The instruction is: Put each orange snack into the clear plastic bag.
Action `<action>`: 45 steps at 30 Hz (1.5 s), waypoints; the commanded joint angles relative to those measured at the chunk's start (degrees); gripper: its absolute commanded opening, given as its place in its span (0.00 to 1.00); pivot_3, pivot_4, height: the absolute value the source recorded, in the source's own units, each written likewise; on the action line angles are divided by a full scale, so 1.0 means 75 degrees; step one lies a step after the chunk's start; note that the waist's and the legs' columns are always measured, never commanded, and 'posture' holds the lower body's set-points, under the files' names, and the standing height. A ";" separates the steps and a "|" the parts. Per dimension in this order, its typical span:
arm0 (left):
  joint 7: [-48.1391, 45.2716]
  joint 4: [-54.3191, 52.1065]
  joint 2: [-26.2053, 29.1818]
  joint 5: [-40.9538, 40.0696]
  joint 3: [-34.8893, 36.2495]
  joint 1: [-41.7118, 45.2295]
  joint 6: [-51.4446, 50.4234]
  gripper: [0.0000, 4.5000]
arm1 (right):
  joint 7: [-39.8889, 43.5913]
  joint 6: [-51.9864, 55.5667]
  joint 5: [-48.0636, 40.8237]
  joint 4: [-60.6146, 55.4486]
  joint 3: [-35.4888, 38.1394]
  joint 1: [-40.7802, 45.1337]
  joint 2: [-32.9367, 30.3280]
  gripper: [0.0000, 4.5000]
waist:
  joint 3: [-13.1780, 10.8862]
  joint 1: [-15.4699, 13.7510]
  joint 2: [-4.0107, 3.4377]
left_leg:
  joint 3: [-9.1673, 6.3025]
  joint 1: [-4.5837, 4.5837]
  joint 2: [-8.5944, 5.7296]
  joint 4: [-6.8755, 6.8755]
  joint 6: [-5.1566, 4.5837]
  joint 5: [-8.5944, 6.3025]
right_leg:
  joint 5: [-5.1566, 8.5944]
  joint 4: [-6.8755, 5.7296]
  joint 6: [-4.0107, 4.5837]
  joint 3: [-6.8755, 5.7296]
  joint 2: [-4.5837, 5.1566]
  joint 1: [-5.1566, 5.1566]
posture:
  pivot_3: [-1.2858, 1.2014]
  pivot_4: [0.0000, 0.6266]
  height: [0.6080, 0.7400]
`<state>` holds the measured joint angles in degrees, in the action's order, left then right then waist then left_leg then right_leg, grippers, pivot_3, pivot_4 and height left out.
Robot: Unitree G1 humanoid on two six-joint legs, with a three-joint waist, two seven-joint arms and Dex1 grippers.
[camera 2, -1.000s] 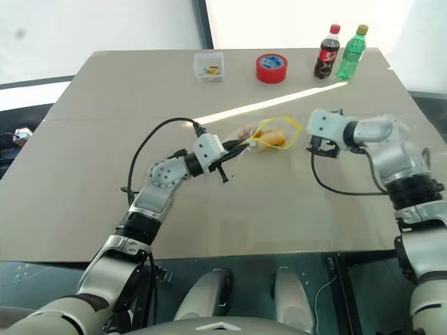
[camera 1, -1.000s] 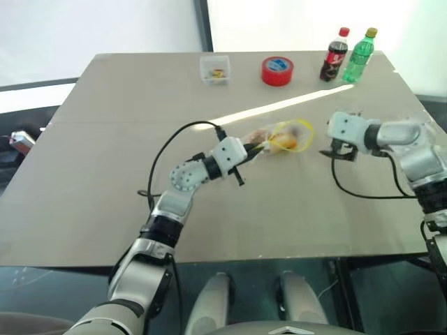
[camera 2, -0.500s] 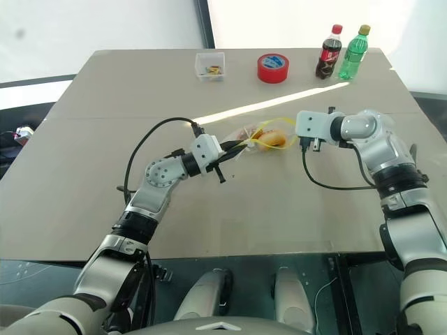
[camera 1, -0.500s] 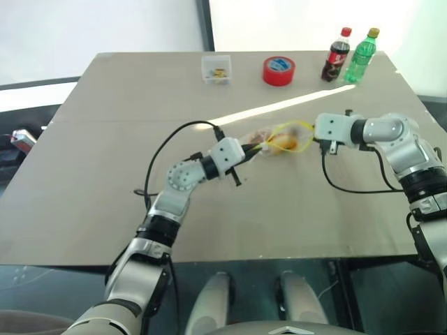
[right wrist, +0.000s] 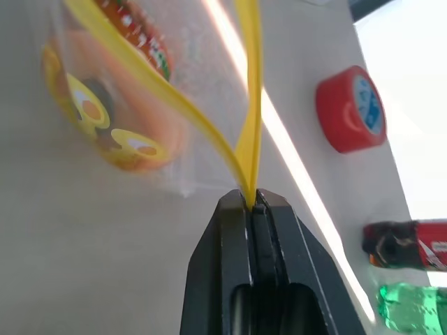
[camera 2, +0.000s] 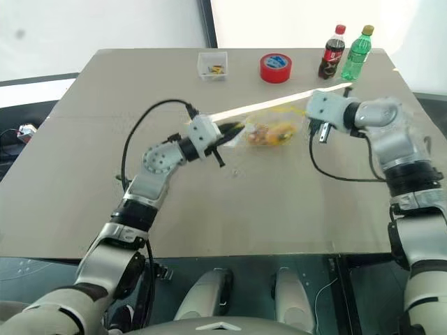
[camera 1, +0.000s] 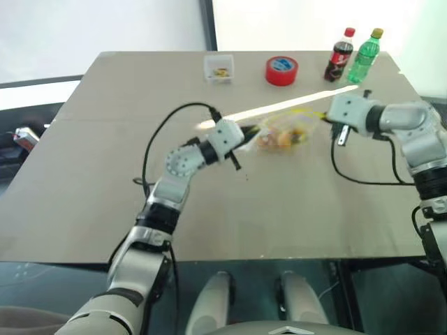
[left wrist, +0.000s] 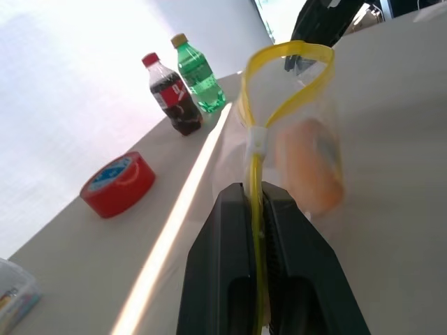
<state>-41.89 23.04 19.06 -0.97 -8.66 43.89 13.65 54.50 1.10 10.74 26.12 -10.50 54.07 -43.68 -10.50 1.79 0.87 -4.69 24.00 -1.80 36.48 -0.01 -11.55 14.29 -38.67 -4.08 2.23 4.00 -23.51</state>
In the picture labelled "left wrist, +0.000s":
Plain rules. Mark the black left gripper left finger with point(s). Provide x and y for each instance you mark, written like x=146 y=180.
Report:
x=216 y=265

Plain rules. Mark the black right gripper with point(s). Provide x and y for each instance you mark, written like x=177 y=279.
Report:
x=324 y=21

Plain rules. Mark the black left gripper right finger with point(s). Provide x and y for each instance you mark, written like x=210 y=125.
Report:
x=304 y=272

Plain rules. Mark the clear yellow-zip plastic bag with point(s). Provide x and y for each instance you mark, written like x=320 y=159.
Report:
x=258 y=139

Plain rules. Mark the orange bread snack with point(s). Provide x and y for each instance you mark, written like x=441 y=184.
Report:
x=307 y=174

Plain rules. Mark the green bottle with yellow cap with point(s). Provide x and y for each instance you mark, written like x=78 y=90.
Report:
x=199 y=76

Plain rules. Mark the red tape roll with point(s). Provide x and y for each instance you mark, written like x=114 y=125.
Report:
x=118 y=195

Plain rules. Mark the cola bottle with red cap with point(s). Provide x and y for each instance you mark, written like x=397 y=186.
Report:
x=174 y=101

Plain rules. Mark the clear plastic box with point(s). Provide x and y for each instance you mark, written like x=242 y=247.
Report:
x=17 y=296

